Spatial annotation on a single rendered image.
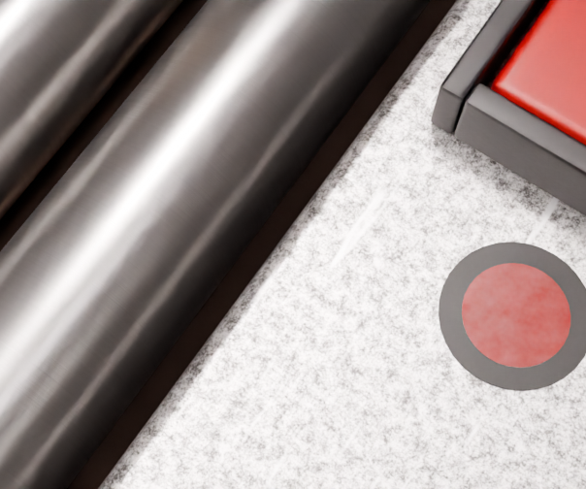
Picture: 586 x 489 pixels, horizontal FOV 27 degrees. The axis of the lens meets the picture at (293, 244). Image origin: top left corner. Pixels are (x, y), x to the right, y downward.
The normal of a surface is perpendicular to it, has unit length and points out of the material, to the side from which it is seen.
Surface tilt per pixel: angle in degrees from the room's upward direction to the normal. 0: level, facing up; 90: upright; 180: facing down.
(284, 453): 0
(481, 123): 90
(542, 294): 0
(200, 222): 41
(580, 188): 90
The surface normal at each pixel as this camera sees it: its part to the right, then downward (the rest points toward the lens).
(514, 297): 0.03, -0.36
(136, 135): -0.29, -0.53
